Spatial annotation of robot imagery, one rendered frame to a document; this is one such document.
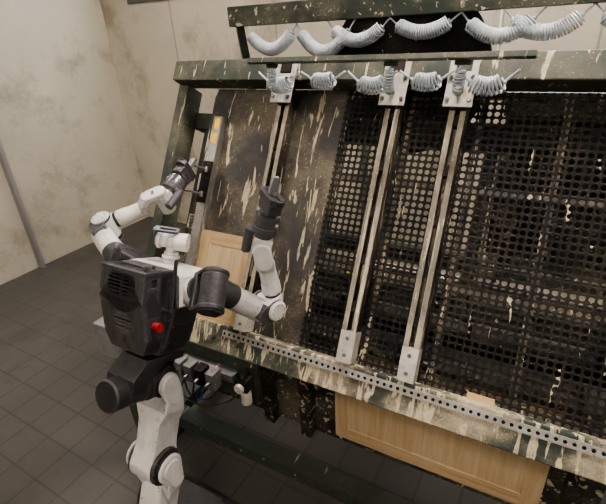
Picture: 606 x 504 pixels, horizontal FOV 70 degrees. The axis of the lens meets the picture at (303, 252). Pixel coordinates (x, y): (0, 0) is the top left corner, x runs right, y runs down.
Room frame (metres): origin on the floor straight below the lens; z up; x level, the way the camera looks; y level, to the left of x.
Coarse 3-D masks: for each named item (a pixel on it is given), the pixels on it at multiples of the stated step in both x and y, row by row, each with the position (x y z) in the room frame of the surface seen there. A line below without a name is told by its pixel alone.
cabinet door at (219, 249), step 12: (204, 240) 1.89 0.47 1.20; (216, 240) 1.86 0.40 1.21; (228, 240) 1.83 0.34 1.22; (240, 240) 1.81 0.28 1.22; (204, 252) 1.86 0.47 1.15; (216, 252) 1.83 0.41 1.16; (228, 252) 1.81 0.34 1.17; (240, 252) 1.78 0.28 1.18; (204, 264) 1.83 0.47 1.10; (216, 264) 1.80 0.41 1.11; (228, 264) 1.78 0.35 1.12; (240, 264) 1.75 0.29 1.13; (240, 276) 1.72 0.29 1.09; (228, 312) 1.65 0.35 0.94; (228, 324) 1.62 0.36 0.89
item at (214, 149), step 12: (216, 132) 2.12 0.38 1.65; (216, 144) 2.09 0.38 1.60; (216, 156) 2.07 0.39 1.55; (216, 168) 2.06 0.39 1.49; (204, 204) 1.96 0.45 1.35; (204, 216) 1.95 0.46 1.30; (192, 228) 1.93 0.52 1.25; (204, 228) 1.93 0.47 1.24; (192, 240) 1.90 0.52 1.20; (192, 252) 1.86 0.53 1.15; (192, 264) 1.83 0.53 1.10
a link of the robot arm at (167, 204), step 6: (168, 180) 1.84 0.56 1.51; (168, 186) 1.82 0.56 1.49; (174, 186) 1.82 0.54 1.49; (168, 192) 1.79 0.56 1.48; (174, 192) 1.82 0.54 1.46; (180, 192) 1.81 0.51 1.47; (162, 198) 1.76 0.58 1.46; (168, 198) 1.79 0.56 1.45; (174, 198) 1.78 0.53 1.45; (162, 204) 1.77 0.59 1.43; (168, 204) 1.75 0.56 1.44; (174, 204) 1.76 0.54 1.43; (162, 210) 1.79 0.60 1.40; (168, 210) 1.79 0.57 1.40; (174, 210) 1.81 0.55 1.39
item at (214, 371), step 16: (192, 352) 1.62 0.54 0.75; (208, 352) 1.57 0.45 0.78; (224, 352) 1.53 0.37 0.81; (192, 368) 1.51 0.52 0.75; (208, 368) 1.51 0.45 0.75; (224, 368) 1.51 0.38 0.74; (240, 368) 1.45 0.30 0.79; (256, 368) 1.44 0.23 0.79; (208, 384) 1.43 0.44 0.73; (224, 384) 1.54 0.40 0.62; (240, 384) 1.40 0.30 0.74; (256, 384) 1.45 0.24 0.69; (256, 400) 1.45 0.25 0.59
